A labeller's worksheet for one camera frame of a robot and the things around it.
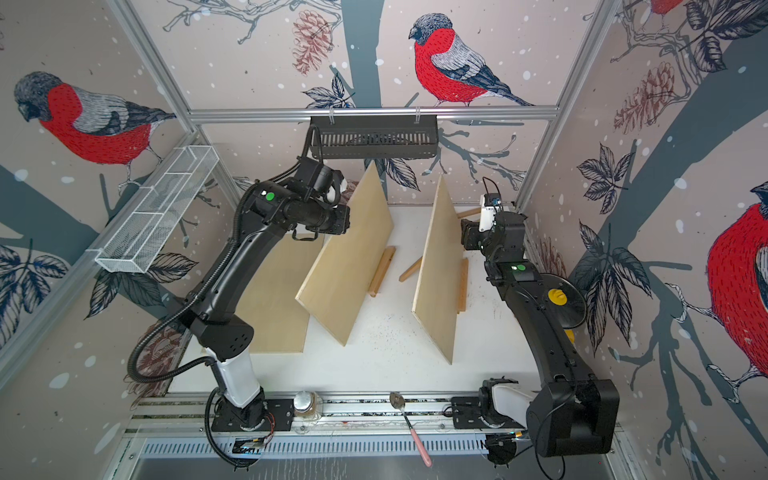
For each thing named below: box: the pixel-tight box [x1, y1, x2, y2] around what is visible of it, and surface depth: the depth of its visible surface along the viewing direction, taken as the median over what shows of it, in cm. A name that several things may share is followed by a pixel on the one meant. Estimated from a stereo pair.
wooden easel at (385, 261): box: [369, 246, 423, 297], surface depth 97 cm
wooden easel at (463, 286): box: [457, 258, 469, 314], surface depth 93 cm
